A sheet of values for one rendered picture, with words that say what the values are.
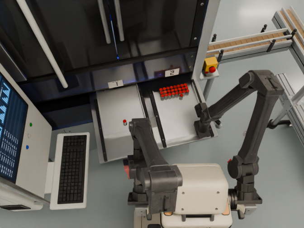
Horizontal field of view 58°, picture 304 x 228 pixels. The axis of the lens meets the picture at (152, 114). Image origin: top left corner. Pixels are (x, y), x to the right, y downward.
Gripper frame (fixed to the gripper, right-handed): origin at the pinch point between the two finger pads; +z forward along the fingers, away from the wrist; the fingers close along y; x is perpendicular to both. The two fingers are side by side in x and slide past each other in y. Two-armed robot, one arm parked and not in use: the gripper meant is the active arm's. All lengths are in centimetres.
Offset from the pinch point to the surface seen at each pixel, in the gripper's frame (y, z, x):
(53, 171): 2, 10, 87
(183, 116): 14.4, 2.0, 5.4
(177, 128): 7.8, 2.0, 11.0
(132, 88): 41, 2, 31
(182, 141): -1.0, 2.3, 10.5
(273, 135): 16, 90, -91
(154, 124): 12.6, 0.4, 23.8
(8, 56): 38, -50, 85
